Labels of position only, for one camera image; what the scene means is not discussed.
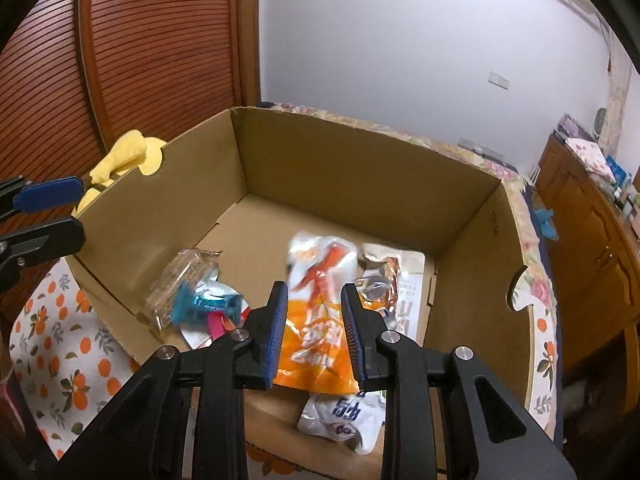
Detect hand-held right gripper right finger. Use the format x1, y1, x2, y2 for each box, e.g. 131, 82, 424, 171
341, 283, 576, 480

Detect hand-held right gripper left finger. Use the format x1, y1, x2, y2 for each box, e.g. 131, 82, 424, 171
55, 281, 289, 480

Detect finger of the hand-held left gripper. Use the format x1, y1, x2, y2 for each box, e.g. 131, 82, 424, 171
0, 217, 86, 291
0, 175, 85, 221

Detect orange white snack packet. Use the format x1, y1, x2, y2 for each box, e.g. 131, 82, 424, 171
272, 230, 363, 394

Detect pink snack packet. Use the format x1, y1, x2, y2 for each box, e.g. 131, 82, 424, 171
207, 310, 251, 342

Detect white blue print packet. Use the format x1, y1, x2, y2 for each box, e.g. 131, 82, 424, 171
297, 392, 386, 456

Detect silver foil packet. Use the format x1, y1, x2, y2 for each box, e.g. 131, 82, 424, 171
180, 280, 252, 350

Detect white foil snack packet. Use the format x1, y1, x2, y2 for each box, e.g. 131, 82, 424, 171
352, 242, 427, 342

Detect teal snack packet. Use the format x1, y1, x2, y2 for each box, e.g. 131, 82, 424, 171
170, 282, 244, 324

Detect clear cracker packet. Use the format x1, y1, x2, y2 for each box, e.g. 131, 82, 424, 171
145, 247, 223, 332

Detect large cardboard box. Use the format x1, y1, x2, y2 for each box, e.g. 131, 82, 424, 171
65, 105, 562, 480

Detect yellow plush toy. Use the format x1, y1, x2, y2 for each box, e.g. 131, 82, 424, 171
75, 130, 166, 211

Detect orange fruit print bedsheet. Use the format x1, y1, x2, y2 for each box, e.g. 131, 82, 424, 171
7, 255, 563, 480

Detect wooden louvred wardrobe door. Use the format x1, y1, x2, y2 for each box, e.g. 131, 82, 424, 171
0, 0, 262, 321

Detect floral blanket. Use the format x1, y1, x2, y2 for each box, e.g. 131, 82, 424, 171
257, 101, 560, 321

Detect blue cloth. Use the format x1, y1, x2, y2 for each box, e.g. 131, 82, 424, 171
532, 207, 559, 242

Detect wooden cabinet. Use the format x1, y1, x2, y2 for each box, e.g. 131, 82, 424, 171
535, 132, 640, 381

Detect strawberry print cloth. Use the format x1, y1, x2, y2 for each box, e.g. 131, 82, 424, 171
565, 137, 619, 184

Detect purple floral folded cloth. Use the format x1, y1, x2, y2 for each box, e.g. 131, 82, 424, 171
557, 114, 594, 139

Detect blue packets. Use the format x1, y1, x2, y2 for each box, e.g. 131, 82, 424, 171
605, 155, 631, 189

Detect beige curtain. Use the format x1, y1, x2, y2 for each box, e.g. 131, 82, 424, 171
602, 10, 634, 151

